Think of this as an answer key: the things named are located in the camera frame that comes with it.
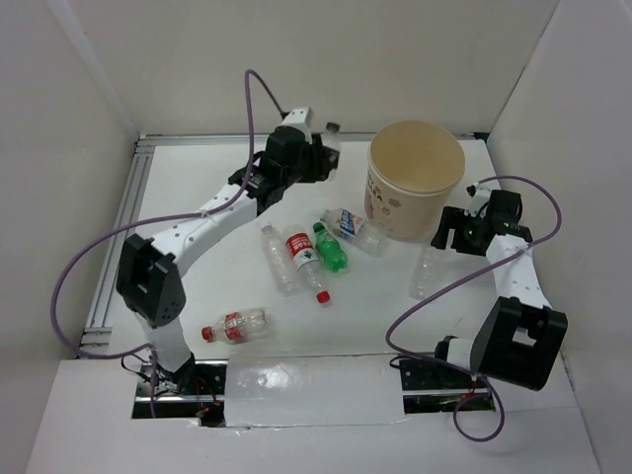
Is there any black cap dark bottle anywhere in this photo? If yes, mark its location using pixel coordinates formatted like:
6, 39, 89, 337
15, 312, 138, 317
321, 121, 342, 182

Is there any blue white label bottle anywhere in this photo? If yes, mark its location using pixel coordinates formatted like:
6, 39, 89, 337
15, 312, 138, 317
321, 208, 386, 257

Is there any red cola bottle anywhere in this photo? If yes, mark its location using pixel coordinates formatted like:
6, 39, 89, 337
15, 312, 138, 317
200, 308, 269, 345

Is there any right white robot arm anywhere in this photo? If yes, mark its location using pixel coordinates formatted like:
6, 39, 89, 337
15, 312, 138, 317
431, 185, 568, 391

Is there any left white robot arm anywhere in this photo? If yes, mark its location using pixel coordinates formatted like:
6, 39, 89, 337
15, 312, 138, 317
116, 122, 341, 394

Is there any beige paper bucket bin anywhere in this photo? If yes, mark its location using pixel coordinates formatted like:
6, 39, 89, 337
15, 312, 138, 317
364, 120, 465, 241

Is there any red label water bottle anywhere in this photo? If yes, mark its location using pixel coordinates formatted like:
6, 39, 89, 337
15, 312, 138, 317
282, 224, 331, 304

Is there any clear bottle white cap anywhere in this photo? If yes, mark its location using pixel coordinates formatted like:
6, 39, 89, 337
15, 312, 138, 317
261, 224, 299, 295

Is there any green plastic bottle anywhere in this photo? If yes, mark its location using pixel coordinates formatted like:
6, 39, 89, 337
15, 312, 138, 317
312, 222, 348, 274

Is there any white taped cover sheet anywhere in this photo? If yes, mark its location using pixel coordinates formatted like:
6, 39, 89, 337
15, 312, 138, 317
224, 355, 407, 428

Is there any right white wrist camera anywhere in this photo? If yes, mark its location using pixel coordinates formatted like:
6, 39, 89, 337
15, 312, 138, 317
465, 183, 492, 218

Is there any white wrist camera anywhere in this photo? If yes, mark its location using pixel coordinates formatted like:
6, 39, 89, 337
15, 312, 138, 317
281, 107, 311, 141
465, 183, 492, 218

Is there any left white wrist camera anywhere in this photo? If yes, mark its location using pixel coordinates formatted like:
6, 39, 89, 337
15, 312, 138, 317
281, 107, 311, 141

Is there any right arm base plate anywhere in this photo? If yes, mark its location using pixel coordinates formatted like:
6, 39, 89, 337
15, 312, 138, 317
389, 355, 495, 415

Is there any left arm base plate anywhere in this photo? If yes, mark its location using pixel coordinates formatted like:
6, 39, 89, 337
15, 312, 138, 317
121, 359, 227, 428

